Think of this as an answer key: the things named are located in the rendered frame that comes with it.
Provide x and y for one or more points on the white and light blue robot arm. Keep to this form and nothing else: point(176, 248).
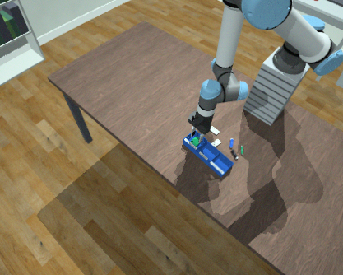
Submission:
point(304, 33)

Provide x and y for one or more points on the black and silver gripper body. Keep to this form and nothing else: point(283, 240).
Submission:
point(201, 119)

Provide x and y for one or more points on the blue three-compartment bin rack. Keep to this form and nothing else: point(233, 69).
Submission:
point(216, 160)

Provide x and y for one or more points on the white domino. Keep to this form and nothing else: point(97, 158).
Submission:
point(215, 131)
point(216, 143)

